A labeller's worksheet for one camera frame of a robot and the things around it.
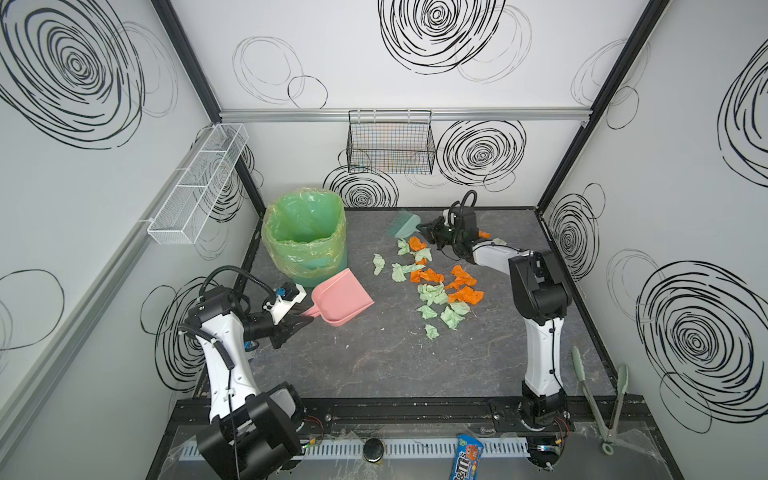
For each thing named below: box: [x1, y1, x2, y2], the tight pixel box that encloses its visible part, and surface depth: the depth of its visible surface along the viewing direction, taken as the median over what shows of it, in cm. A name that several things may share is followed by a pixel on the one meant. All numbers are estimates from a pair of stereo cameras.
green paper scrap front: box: [417, 282, 448, 306], surface depth 97 cm
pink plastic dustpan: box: [303, 268, 375, 327], surface depth 78 cm
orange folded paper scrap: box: [410, 268, 445, 283], surface depth 101 cm
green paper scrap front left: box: [424, 324, 440, 340], surface depth 88 cm
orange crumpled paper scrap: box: [408, 236, 428, 251], surface depth 108 cm
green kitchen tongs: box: [572, 346, 629, 455], surface depth 77 cm
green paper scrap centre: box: [414, 248, 432, 262], surface depth 105 cm
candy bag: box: [450, 434, 485, 480], surface depth 69 cm
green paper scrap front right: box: [440, 302, 471, 331], surface depth 93 cm
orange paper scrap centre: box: [445, 264, 485, 305], surface depth 98 cm
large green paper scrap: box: [373, 253, 385, 276], surface depth 107 cm
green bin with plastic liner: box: [261, 188, 348, 288], surface depth 84 cm
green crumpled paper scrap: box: [397, 238, 410, 256], surface depth 110 cm
